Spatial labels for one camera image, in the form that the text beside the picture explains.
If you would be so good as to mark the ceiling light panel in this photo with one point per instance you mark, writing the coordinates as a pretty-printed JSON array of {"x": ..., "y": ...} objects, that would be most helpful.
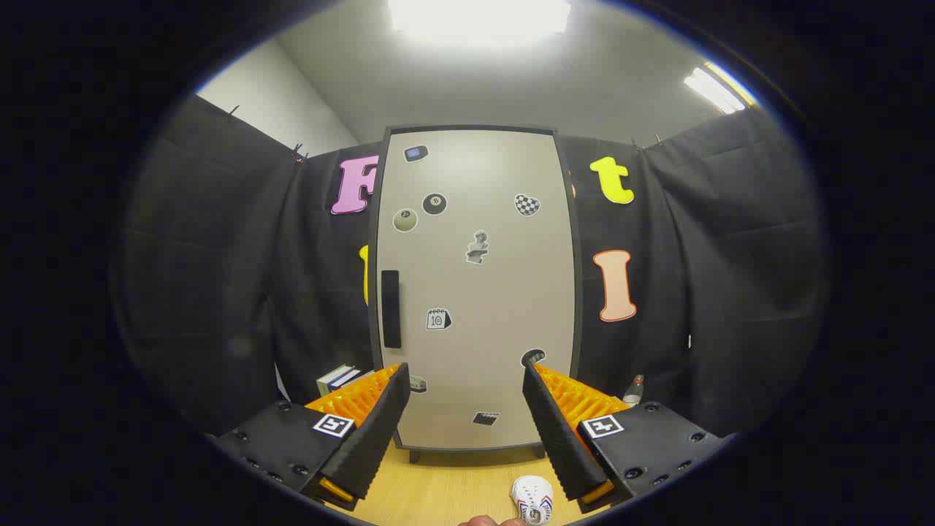
[{"x": 478, "y": 18}]

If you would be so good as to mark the green and white book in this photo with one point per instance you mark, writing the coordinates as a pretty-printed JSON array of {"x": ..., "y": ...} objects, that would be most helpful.
[{"x": 332, "y": 378}]

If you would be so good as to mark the white canvas shoe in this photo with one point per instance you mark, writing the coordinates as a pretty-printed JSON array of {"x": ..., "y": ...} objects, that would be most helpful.
[{"x": 532, "y": 497}]

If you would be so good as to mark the clear bottle with red label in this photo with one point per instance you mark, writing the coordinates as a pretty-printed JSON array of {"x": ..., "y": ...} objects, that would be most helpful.
[{"x": 632, "y": 391}]

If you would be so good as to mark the black backdrop cloth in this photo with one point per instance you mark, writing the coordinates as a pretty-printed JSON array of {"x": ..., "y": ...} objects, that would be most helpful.
[{"x": 219, "y": 256}]

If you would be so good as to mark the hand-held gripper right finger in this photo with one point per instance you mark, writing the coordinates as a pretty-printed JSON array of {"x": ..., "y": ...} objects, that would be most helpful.
[{"x": 559, "y": 431}]

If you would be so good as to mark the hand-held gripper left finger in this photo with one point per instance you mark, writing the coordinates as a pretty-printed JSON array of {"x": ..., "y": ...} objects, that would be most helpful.
[{"x": 380, "y": 431}]

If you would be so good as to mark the dark blue book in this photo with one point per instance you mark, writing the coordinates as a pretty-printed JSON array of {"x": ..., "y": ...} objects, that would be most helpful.
[{"x": 343, "y": 380}]

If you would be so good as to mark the dark grey shoe cabinet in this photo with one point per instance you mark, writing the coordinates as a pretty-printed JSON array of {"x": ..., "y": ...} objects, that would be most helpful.
[{"x": 475, "y": 456}]

